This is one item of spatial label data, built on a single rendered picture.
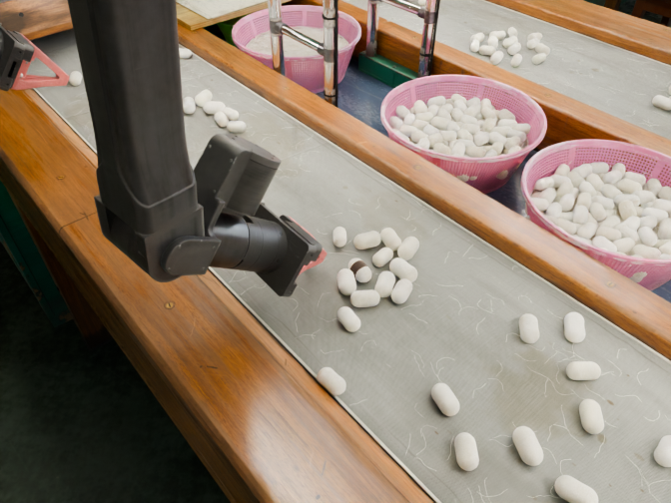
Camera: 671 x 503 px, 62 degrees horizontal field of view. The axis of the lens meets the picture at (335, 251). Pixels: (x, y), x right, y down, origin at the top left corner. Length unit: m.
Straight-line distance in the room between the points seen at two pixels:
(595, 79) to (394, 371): 0.78
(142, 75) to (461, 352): 0.42
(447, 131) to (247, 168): 0.51
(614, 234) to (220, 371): 0.53
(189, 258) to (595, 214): 0.57
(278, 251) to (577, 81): 0.77
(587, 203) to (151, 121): 0.63
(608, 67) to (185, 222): 0.98
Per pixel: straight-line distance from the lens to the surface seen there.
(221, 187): 0.50
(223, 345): 0.60
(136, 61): 0.38
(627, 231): 0.83
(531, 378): 0.63
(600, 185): 0.91
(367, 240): 0.71
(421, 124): 0.97
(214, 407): 0.56
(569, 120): 1.02
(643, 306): 0.71
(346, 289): 0.65
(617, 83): 1.21
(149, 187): 0.43
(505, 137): 0.99
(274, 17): 1.06
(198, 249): 0.49
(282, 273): 0.59
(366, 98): 1.18
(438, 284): 0.69
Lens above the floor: 1.24
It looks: 44 degrees down
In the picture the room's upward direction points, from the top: straight up
